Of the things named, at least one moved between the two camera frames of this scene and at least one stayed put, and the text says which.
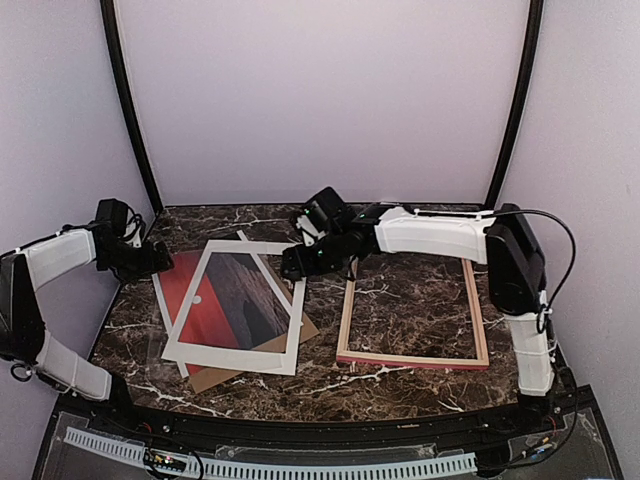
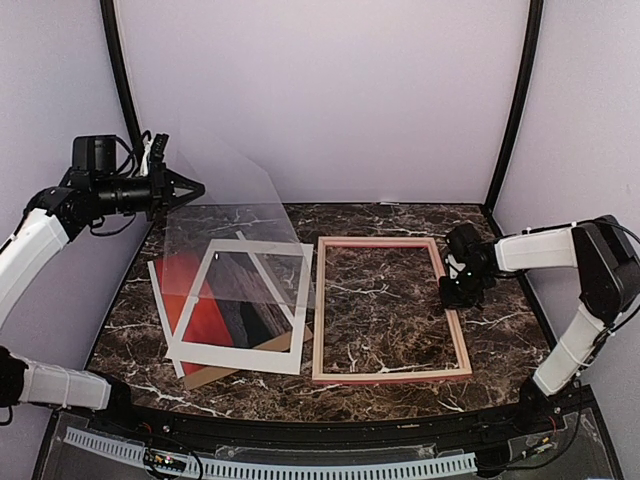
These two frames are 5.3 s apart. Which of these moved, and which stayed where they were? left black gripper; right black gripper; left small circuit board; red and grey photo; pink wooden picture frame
Moved: pink wooden picture frame; right black gripper; left black gripper
Stayed: red and grey photo; left small circuit board
